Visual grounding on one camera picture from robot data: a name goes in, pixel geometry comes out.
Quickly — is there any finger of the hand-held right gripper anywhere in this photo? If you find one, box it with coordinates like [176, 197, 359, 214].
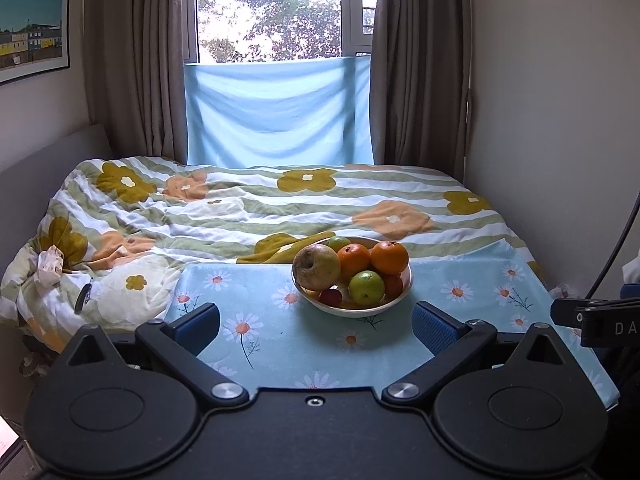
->
[550, 298, 609, 331]

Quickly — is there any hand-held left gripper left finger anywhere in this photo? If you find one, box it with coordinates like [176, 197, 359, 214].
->
[67, 302, 251, 409]

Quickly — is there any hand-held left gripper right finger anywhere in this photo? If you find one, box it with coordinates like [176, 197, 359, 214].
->
[382, 302, 576, 408]

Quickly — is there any cream ceramic bowl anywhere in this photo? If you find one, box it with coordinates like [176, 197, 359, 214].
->
[291, 236, 414, 319]

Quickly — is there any orange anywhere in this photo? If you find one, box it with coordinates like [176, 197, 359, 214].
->
[370, 240, 410, 276]
[337, 243, 372, 283]

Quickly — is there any large wrinkled brownish apple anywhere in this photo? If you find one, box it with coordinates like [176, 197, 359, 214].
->
[292, 243, 342, 293]

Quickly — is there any blue daisy tablecloth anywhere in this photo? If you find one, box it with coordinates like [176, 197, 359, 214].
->
[165, 237, 621, 408]

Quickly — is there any striped floral blanket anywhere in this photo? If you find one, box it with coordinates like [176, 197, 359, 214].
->
[0, 156, 546, 341]

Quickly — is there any crumpled white packet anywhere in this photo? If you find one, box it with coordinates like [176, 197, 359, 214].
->
[37, 246, 65, 287]

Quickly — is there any white paper sheet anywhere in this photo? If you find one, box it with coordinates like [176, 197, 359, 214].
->
[0, 416, 20, 456]

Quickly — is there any grey bed side panel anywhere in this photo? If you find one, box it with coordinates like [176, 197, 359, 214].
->
[0, 124, 113, 261]

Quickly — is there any light blue window cloth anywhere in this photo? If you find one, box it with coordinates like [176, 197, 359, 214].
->
[183, 56, 375, 168]

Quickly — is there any brown curtain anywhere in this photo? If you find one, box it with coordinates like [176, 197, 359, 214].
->
[369, 0, 473, 183]
[82, 0, 201, 163]

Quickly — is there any window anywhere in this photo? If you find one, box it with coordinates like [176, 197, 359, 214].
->
[182, 0, 381, 65]

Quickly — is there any black cable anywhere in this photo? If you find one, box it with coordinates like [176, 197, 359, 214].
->
[585, 200, 640, 301]

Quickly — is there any framed wall poster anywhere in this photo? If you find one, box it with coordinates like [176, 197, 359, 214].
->
[0, 0, 71, 86]

